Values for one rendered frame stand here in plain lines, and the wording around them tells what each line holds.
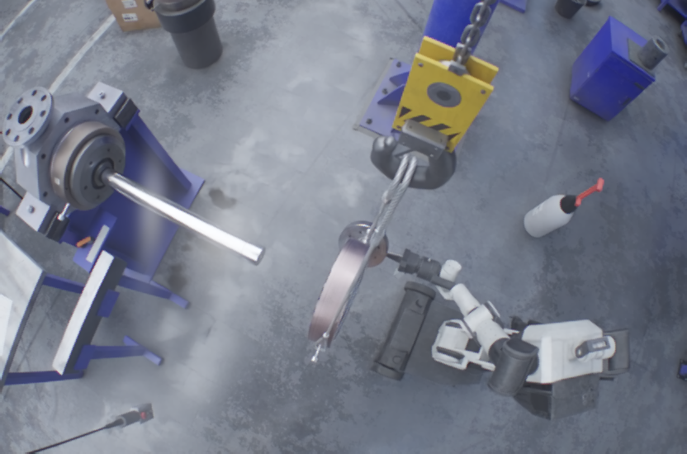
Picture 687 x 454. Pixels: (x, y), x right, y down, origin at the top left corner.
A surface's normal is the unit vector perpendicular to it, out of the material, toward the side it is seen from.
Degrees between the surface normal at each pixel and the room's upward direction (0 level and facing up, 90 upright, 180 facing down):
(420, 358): 0
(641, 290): 0
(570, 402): 2
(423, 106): 90
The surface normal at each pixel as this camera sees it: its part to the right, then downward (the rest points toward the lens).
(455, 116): -0.40, 0.85
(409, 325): 0.06, -0.34
